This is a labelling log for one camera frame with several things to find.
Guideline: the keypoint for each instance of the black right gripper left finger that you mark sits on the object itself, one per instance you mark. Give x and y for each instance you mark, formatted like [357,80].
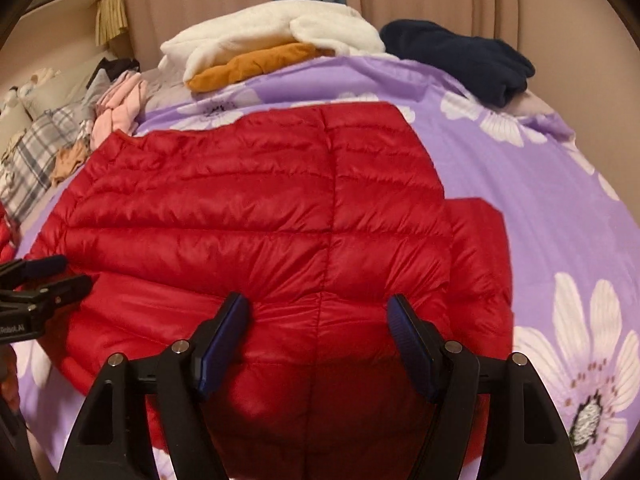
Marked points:
[111,438]

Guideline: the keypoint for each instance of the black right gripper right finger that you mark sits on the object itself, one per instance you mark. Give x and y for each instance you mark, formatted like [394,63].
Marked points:
[525,437]

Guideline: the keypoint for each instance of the red quilted down jacket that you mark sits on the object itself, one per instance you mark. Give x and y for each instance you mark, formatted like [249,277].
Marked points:
[317,215]

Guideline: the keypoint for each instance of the person's left hand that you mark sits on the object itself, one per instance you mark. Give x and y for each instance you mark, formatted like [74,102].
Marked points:
[9,384]

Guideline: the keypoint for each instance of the plaid grey white cloth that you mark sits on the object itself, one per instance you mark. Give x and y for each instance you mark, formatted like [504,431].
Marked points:
[27,165]

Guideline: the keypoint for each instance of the tan small garment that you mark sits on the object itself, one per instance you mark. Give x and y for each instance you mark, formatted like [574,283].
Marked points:
[68,160]

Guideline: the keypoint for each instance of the purple floral bed sheet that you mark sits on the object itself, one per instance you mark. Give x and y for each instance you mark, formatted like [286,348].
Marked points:
[574,247]

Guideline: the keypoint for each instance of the pink folded garment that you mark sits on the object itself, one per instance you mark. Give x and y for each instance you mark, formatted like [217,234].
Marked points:
[119,107]

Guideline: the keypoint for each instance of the black garment by pillow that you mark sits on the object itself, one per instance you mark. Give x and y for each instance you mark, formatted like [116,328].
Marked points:
[114,68]

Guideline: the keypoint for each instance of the orange folded garment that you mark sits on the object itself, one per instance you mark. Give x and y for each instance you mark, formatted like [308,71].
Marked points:
[252,64]

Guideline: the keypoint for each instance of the white fleece garment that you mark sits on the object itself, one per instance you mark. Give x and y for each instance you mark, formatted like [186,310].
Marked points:
[325,25]

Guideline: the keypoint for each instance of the navy blue folded garment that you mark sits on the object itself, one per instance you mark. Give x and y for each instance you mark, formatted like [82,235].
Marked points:
[489,68]

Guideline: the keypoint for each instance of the beige curtain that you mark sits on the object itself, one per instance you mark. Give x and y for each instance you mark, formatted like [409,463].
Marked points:
[586,54]

